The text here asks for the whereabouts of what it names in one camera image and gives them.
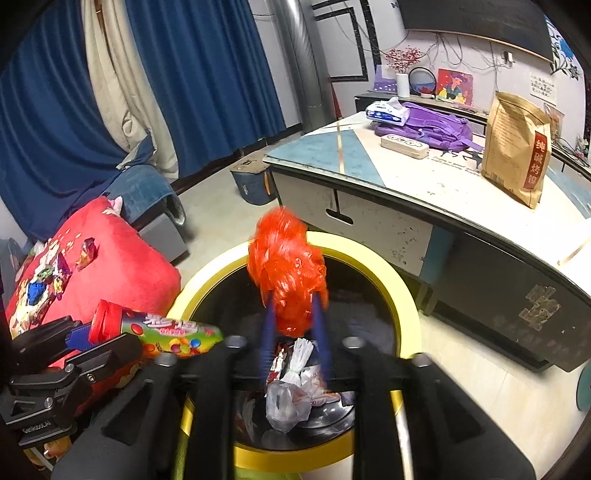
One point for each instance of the yellow rimmed trash can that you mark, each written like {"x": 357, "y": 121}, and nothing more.
{"x": 369, "y": 267}

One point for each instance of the red plastic bag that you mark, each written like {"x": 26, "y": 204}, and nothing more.
{"x": 286, "y": 263}

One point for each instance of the black television stand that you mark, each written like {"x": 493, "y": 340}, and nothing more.
{"x": 364, "y": 99}

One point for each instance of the black wall television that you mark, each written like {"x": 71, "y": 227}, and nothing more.
{"x": 475, "y": 21}

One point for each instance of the white power strip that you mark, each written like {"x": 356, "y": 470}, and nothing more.
{"x": 404, "y": 146}

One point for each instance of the colourful candy tube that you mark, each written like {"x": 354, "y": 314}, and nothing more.
{"x": 175, "y": 334}

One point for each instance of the white tissue pack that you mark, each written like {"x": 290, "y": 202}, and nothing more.
{"x": 385, "y": 113}

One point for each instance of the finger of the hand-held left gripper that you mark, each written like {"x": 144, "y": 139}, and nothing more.
{"x": 106, "y": 357}
{"x": 78, "y": 334}

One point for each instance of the brown paper bag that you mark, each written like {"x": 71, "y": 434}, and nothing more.
{"x": 508, "y": 147}

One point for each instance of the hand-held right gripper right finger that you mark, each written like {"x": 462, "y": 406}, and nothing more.
{"x": 323, "y": 350}

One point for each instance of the red floral blanket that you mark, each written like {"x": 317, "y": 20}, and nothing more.
{"x": 129, "y": 272}

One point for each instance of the silver tower air conditioner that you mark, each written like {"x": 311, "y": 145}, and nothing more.
{"x": 295, "y": 60}

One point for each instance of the blue curtain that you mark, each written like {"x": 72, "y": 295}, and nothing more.
{"x": 46, "y": 138}
{"x": 203, "y": 69}

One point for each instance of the colourful painting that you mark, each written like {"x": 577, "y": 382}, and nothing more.
{"x": 455, "y": 87}

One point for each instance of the wall socket plug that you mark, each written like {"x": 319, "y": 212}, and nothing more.
{"x": 508, "y": 56}

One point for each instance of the clear plastic bag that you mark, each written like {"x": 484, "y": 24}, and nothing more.
{"x": 286, "y": 406}

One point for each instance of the white and blue coffee table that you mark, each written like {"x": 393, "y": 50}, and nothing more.
{"x": 415, "y": 184}

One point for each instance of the pile of candy wrappers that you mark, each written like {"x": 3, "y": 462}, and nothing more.
{"x": 46, "y": 281}

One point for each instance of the white vase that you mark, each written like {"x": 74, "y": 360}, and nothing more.
{"x": 403, "y": 86}

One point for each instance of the blue storage box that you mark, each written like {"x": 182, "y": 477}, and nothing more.
{"x": 251, "y": 184}

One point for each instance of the purple box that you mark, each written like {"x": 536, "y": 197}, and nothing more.
{"x": 383, "y": 83}

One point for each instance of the purple candy wrapper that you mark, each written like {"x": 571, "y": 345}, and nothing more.
{"x": 87, "y": 251}

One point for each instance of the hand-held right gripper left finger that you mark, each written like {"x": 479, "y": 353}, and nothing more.
{"x": 268, "y": 341}

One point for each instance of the blue sofa cover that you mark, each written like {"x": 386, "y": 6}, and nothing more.
{"x": 143, "y": 184}

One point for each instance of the small clear packet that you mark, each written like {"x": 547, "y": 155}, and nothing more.
{"x": 554, "y": 122}

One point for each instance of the purple backpack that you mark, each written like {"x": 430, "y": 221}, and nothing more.
{"x": 434, "y": 127}

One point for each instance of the white paper note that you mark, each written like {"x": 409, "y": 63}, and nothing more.
{"x": 541, "y": 85}

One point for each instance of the blue flower wall decal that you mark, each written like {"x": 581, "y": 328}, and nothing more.
{"x": 561, "y": 46}

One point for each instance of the round sand art ornament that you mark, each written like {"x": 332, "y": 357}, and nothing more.
{"x": 422, "y": 85}

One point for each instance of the beige curtain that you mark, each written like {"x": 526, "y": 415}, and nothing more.
{"x": 124, "y": 92}

